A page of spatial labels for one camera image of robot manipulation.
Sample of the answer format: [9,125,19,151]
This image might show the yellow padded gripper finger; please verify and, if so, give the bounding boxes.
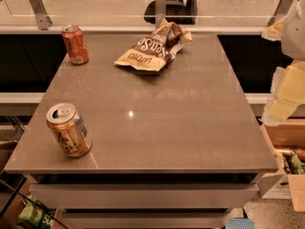
[261,61,305,127]
[261,16,287,41]

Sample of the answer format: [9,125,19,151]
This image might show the brown and yellow chip bag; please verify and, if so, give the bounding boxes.
[115,20,193,72]

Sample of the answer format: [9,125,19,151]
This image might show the red soda can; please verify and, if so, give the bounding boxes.
[62,25,89,65]

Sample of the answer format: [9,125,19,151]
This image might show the gold orange tea can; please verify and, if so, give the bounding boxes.
[46,102,92,157]

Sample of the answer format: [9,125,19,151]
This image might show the cardboard box with items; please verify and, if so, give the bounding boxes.
[258,119,305,212]

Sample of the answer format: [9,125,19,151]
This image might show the black office chair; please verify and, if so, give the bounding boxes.
[143,0,202,26]

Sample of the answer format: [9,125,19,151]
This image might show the blue perforated basket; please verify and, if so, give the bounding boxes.
[225,219,255,229]

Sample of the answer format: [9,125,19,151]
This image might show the grey drawer cabinet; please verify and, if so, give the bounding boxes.
[30,183,258,229]

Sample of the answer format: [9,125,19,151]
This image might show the green snack packages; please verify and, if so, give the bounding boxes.
[16,194,55,229]

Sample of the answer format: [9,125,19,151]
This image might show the right metal railing bracket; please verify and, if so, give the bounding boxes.
[268,0,294,26]

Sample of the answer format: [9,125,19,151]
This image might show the metal railing bracket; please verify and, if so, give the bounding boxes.
[268,0,294,26]
[155,0,166,28]
[29,0,52,31]

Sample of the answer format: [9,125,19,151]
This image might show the middle metal railing bracket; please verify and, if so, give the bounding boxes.
[155,0,166,28]

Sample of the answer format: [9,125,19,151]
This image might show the left metal railing bracket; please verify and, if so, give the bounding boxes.
[29,0,52,31]

